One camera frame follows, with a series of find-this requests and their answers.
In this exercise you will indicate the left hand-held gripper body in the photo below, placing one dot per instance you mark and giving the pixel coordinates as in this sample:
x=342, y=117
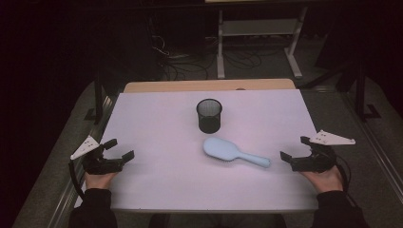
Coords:
x=101, y=166

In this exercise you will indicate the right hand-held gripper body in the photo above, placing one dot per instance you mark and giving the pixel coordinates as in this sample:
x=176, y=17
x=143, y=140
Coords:
x=316, y=161

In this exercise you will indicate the light blue hairbrush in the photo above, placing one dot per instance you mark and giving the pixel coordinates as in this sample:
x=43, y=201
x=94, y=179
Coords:
x=221, y=150

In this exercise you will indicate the black mesh pen cup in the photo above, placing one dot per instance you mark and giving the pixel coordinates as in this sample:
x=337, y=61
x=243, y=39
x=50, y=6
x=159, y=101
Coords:
x=209, y=122

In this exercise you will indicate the person's left hand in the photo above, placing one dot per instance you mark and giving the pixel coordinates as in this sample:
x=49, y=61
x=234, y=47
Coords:
x=99, y=181

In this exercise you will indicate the person's right hand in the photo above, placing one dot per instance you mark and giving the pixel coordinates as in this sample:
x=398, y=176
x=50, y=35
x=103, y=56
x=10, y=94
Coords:
x=326, y=181

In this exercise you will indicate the white table cover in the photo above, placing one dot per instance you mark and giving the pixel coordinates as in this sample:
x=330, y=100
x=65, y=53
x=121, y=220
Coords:
x=158, y=177

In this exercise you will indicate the black metal stand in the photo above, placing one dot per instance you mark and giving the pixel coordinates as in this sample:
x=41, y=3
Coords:
x=99, y=101
x=361, y=95

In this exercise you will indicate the white metal stand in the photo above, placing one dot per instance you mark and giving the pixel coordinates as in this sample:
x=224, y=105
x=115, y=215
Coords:
x=258, y=28

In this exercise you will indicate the metal floor rail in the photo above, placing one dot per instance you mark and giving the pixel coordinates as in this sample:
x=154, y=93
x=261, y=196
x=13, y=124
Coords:
x=79, y=177
x=374, y=148

